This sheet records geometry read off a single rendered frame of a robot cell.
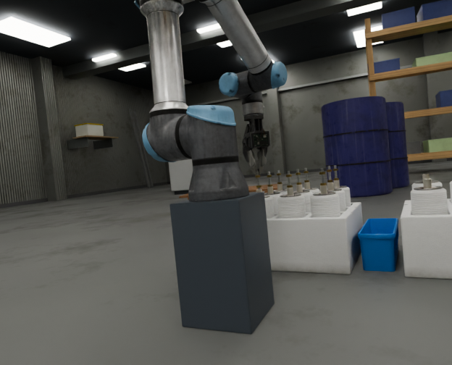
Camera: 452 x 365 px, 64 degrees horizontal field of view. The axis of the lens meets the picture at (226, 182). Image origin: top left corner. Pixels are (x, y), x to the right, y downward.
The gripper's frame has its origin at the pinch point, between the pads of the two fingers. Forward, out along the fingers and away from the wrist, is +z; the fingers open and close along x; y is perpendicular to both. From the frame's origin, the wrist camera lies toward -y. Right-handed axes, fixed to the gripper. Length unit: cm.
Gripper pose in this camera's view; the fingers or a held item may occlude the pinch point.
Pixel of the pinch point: (256, 171)
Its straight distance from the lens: 134.3
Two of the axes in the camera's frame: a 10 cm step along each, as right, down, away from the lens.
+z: 0.9, 9.9, 0.4
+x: 9.7, -1.0, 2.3
